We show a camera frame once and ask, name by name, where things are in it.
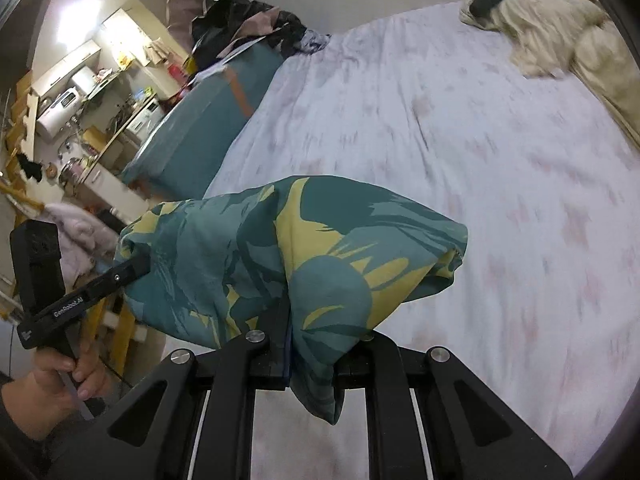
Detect hanging brown garment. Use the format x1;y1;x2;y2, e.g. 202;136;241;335
160;0;221;51

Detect green floral pants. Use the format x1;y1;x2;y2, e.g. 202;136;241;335
114;175;468;427

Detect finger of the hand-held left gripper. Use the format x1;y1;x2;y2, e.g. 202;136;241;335
112;252;152;289

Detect white water heater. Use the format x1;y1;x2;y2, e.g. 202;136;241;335
36;87;83;142

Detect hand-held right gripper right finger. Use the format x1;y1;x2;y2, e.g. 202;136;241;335
334;337;573;480

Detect floral white bed sheet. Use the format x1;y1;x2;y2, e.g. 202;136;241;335
205;2;640;480

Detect pink jacket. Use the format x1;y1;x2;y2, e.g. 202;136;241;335
45;202;122;282

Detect person's left hand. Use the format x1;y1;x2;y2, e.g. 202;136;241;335
10;332;113;441

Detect cream blanket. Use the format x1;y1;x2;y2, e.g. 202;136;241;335
459;0;640;151

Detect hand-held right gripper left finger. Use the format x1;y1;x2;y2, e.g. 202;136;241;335
50;300;292;480

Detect pile of dark clothes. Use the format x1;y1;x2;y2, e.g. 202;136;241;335
190;0;307;70

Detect yellow wooden stool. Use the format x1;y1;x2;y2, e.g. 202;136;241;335
80;300;139;377

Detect small patterned cloth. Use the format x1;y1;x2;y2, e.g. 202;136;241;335
295;27;332;57

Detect white wall cabinet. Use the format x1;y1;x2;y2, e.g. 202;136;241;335
30;42;103;97

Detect person's left forearm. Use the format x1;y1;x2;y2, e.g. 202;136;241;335
0;372;56;480

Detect white washing machine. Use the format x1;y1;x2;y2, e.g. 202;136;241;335
125;97;166;137

